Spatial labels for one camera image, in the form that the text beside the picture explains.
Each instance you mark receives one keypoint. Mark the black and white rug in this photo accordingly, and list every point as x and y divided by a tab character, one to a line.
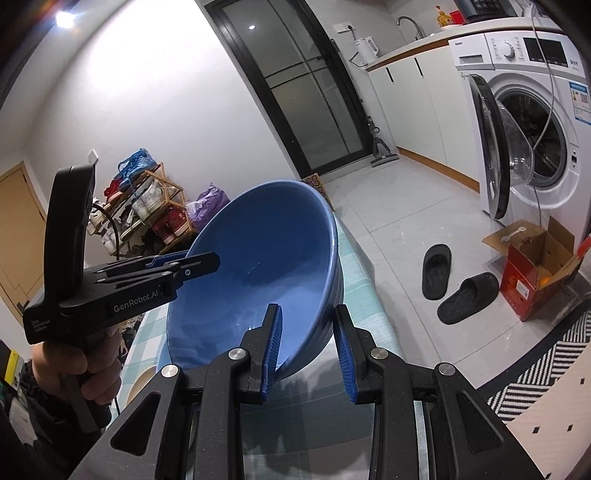
545	369

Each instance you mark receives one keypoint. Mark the white washing machine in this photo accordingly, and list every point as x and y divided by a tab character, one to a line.
508	50

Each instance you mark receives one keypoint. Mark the black slipper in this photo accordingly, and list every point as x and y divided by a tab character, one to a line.
468	297
437	272

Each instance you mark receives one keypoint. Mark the black framed glass door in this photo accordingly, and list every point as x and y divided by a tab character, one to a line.
295	92

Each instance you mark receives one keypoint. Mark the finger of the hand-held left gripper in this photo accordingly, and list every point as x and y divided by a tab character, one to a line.
198	267
161	261

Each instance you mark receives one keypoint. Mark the metal kitchen faucet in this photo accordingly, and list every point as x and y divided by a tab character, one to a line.
418	30

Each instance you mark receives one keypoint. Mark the purple plastic bag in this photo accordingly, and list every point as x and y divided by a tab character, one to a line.
207	205

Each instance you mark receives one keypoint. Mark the white electric kettle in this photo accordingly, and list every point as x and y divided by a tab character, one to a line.
365	50

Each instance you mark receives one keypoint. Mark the red cardboard box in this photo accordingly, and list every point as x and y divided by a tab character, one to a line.
521	281

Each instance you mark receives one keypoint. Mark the teal checked tablecloth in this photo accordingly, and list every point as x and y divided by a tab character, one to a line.
369	300

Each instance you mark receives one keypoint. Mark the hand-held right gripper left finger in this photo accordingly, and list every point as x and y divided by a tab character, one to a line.
274	350

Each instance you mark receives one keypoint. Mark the person's left hand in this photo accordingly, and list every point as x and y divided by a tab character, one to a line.
104	369

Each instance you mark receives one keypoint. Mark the white wall switch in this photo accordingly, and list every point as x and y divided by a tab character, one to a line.
94	157

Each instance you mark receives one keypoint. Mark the ceiling light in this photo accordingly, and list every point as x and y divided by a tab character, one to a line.
67	18

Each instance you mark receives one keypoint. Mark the white kitchen counter cabinet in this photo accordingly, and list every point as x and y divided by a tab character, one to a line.
415	106

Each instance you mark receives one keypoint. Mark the white wall socket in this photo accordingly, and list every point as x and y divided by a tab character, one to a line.
345	27

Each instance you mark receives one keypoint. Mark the blue bowl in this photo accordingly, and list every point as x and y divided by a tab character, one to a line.
277	258

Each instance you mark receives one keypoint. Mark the brown patterned doormat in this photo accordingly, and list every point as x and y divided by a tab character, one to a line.
318	184

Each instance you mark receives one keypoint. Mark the yellow bottle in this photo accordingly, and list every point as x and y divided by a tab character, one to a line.
443	17

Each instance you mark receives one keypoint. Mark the cream round plate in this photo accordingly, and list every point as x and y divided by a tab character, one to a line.
143	387

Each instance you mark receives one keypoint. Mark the yellow wooden door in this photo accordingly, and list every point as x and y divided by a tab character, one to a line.
18	230

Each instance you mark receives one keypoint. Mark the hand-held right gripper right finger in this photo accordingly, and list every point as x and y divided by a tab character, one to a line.
346	355

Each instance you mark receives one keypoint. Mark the wooden shoe rack with shoes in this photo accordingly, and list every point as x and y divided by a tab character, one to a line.
147	203

